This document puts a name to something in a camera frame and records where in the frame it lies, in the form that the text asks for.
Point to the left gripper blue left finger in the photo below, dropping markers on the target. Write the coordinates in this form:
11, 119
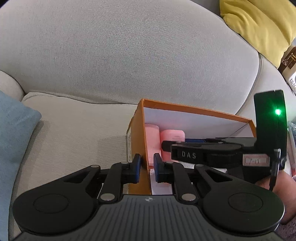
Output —
134, 169

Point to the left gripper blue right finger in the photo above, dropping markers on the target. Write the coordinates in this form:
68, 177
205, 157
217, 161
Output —
163, 170

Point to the pink lotion bottle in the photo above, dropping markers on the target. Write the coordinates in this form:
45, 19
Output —
167, 138

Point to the orange cardboard box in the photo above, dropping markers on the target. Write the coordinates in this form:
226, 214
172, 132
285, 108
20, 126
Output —
195, 122

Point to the pink cylindrical container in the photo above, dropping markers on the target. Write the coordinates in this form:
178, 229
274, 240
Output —
153, 142

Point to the person's right hand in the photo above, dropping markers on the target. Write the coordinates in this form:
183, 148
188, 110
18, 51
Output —
285, 190

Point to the beige fabric sofa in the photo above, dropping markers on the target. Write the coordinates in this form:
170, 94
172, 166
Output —
85, 65

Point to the light blue cushion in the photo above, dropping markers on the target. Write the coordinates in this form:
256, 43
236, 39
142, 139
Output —
17, 124

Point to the yellow cushion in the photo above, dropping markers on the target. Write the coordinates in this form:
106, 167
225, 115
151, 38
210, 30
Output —
268, 26

